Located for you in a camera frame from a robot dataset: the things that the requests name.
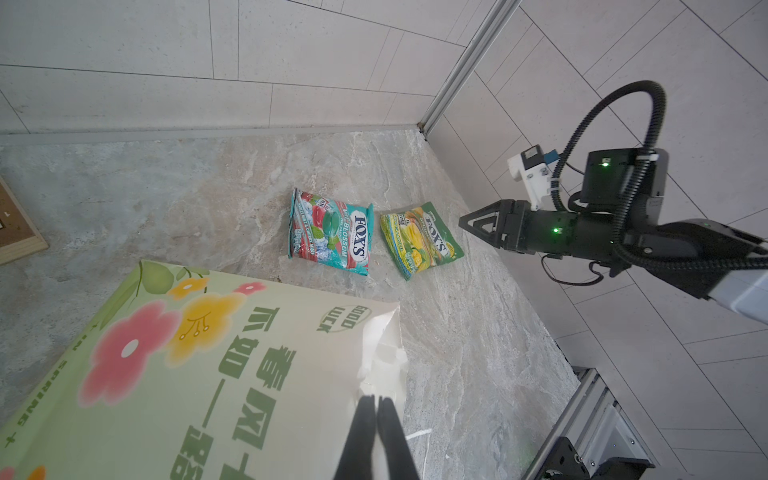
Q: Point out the teal mint candy bag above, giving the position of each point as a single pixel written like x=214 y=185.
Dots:
x=330 y=232

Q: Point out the green yellow candy bag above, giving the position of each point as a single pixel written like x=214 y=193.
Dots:
x=419 y=239

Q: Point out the white paper gift bag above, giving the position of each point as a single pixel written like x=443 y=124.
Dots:
x=206 y=375

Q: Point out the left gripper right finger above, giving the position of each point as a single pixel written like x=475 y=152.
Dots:
x=399 y=460

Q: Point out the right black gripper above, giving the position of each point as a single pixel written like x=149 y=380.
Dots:
x=523 y=229

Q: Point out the wooden chessboard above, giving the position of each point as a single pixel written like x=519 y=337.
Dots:
x=19 y=237

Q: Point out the aluminium mounting rail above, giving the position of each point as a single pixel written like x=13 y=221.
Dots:
x=593 y=438

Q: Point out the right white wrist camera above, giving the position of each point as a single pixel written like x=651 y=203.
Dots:
x=534 y=167

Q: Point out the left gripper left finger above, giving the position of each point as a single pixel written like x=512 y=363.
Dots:
x=356 y=460

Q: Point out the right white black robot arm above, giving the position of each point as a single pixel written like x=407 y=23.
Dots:
x=613 y=220

